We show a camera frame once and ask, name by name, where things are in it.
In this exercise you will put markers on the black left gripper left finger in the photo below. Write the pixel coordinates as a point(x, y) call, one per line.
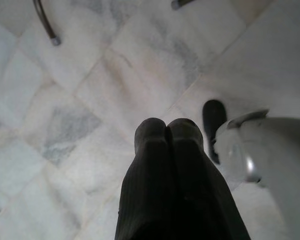
point(147, 180)

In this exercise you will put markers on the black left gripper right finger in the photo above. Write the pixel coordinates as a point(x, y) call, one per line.
point(195, 180)

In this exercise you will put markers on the black robot foot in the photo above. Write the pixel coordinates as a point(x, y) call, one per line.
point(213, 120)

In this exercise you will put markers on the dark chair leg grey cap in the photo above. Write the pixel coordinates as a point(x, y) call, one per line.
point(180, 3)
point(48, 25)

